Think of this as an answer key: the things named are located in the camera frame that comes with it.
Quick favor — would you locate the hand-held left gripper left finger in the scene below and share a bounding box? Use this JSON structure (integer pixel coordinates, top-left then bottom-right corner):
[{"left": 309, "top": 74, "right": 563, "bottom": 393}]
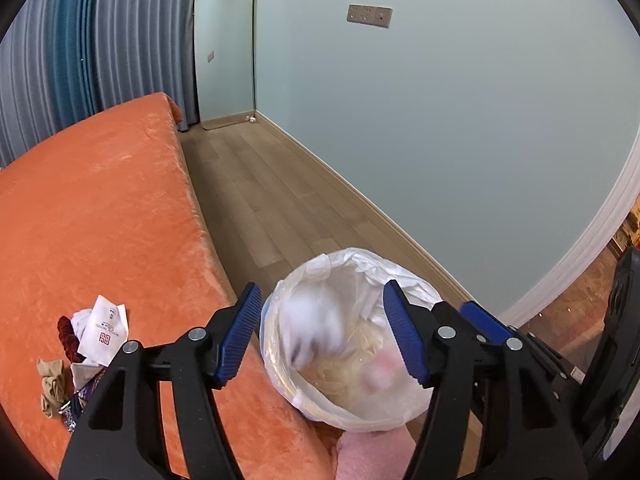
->
[{"left": 58, "top": 282, "right": 263, "bottom": 480}]

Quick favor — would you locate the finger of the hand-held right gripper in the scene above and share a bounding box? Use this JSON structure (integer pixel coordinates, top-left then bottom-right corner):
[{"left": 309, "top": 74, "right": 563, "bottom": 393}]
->
[{"left": 460, "top": 301, "right": 573, "bottom": 386}]

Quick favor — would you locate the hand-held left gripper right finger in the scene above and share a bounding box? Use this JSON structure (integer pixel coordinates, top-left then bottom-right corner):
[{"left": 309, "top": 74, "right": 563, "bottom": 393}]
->
[{"left": 382, "top": 280, "right": 588, "bottom": 480}]

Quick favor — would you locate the white tissue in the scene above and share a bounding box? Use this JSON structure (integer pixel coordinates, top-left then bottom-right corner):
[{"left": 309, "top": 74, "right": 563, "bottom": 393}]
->
[{"left": 282, "top": 292, "right": 346, "bottom": 366}]

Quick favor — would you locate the white lined trash bin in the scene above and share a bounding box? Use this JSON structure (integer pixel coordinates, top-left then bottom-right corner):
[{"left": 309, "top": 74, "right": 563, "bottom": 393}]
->
[{"left": 260, "top": 247, "right": 451, "bottom": 433}]

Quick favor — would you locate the white paper tag red print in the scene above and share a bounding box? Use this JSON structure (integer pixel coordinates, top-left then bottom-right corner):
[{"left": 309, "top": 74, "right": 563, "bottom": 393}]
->
[{"left": 80, "top": 294, "right": 130, "bottom": 367}]

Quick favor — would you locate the white cloth scrap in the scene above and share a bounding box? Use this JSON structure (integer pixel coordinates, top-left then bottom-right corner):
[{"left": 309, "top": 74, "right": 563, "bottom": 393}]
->
[{"left": 70, "top": 310, "right": 96, "bottom": 341}]

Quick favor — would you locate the beige paper card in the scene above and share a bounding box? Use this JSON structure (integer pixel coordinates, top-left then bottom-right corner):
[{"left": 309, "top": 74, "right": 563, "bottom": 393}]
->
[{"left": 70, "top": 362, "right": 108, "bottom": 391}]

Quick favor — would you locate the red scrunchie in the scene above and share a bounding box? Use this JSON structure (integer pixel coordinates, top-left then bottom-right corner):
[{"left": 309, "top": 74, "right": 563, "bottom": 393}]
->
[{"left": 56, "top": 316, "right": 83, "bottom": 363}]

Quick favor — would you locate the dark patterned cloth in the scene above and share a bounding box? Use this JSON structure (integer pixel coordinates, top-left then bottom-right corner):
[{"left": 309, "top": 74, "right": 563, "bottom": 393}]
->
[{"left": 60, "top": 370, "right": 108, "bottom": 433}]

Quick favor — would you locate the beige stocking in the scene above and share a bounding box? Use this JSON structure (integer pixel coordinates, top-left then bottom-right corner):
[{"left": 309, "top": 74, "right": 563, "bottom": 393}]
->
[{"left": 36, "top": 358, "right": 71, "bottom": 419}]

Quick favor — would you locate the pink fluffy rug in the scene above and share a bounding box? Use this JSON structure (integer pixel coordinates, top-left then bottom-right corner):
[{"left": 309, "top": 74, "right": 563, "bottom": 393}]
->
[{"left": 335, "top": 422, "right": 426, "bottom": 480}]

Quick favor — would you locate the orange plush blanket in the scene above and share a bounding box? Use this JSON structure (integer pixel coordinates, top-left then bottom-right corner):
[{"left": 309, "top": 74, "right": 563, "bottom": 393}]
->
[{"left": 0, "top": 91, "right": 346, "bottom": 480}]

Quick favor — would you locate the standing floor mirror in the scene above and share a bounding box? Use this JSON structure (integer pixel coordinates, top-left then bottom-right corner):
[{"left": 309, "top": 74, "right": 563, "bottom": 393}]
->
[{"left": 192, "top": 0, "right": 257, "bottom": 132}]

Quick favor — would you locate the grey curtain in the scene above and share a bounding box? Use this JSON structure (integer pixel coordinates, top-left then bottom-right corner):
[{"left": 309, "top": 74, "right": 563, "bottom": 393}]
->
[{"left": 0, "top": 0, "right": 201, "bottom": 166}]

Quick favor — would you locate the blue curtain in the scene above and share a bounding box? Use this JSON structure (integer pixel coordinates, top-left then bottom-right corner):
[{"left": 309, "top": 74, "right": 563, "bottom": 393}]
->
[{"left": 50, "top": 0, "right": 108, "bottom": 121}]

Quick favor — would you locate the white door frame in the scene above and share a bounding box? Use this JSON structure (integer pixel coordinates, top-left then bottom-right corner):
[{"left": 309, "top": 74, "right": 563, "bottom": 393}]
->
[{"left": 497, "top": 130, "right": 640, "bottom": 318}]

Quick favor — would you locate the wall socket panel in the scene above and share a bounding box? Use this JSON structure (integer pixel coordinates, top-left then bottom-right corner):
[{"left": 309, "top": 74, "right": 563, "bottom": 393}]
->
[{"left": 346, "top": 4, "right": 393, "bottom": 30}]

